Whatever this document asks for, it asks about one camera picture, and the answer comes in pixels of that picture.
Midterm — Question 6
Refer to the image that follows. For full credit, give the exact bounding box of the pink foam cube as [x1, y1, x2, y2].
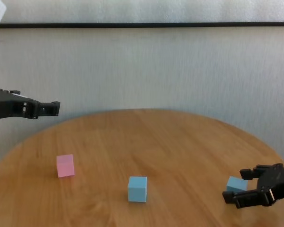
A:
[56, 154, 76, 178]

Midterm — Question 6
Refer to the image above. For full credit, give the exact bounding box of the black wall rail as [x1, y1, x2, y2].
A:
[0, 22, 284, 29]

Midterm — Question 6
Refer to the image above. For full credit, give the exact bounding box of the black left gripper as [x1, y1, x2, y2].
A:
[0, 88, 61, 121]

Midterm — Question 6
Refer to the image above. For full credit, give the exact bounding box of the light blue foam cube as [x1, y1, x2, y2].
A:
[226, 176, 249, 192]
[127, 176, 148, 203]

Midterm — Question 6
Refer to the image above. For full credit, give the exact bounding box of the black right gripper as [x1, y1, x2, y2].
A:
[222, 163, 284, 209]

